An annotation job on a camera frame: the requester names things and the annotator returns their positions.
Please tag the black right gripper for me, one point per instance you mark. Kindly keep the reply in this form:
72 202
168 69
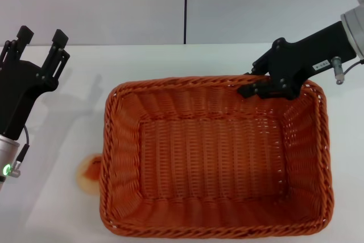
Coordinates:
310 52

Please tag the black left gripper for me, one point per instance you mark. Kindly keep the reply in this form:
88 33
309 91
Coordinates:
20 92

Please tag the orange woven wicker basket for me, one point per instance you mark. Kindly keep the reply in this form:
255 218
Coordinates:
210 152

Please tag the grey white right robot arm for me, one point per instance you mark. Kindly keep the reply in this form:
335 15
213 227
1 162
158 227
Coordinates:
355 24

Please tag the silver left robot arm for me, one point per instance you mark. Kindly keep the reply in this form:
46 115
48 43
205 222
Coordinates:
7 157

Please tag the round bun with orange glaze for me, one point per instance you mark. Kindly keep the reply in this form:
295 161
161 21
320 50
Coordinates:
86 174

